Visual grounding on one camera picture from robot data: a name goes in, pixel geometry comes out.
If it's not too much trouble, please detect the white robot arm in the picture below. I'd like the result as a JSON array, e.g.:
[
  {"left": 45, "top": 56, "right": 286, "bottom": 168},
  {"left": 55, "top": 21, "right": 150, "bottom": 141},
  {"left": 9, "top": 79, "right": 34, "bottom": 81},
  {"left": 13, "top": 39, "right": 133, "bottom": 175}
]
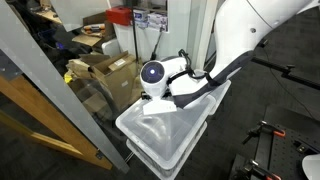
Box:
[{"left": 140, "top": 0, "right": 320, "bottom": 115}]

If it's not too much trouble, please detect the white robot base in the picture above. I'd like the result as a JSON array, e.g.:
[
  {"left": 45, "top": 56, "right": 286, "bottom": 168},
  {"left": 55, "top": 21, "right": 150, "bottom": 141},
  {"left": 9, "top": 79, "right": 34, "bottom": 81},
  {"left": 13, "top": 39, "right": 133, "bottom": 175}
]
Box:
[{"left": 302, "top": 154, "right": 320, "bottom": 180}]

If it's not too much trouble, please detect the open cardboard box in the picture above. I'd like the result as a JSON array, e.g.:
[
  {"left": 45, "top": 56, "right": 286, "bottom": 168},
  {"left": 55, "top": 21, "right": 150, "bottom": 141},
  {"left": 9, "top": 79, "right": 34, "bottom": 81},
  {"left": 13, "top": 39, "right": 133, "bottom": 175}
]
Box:
[{"left": 66, "top": 51, "right": 142, "bottom": 110}]

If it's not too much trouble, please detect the clear plastic storage bin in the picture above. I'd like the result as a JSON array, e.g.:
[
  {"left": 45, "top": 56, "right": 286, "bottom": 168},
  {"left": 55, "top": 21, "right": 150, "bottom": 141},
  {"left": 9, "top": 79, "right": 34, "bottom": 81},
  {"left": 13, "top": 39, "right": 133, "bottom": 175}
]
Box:
[{"left": 116, "top": 80, "right": 231, "bottom": 180}]

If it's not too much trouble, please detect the red box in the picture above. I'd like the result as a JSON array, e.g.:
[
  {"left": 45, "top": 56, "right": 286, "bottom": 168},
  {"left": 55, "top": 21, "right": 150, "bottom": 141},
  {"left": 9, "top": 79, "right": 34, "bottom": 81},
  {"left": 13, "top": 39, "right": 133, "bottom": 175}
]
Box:
[{"left": 106, "top": 6, "right": 131, "bottom": 26}]

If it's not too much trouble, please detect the black perforated work table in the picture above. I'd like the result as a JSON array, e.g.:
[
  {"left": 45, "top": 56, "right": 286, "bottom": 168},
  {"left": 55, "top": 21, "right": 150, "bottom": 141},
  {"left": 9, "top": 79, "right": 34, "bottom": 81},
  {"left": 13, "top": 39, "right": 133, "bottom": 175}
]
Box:
[{"left": 228, "top": 106, "right": 320, "bottom": 180}]

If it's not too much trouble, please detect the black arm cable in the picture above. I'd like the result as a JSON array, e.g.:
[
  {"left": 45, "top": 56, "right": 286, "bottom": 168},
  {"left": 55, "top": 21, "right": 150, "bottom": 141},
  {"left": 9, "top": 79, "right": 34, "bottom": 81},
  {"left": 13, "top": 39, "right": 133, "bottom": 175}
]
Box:
[{"left": 166, "top": 48, "right": 214, "bottom": 86}]

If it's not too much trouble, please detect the orange handled clamp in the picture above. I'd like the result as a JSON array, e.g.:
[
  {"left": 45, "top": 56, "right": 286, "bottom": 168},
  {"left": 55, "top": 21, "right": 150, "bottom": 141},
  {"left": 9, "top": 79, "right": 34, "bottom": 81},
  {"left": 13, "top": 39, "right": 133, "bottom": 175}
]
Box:
[
  {"left": 231, "top": 159, "right": 282, "bottom": 180},
  {"left": 242, "top": 121, "right": 286, "bottom": 144}
]

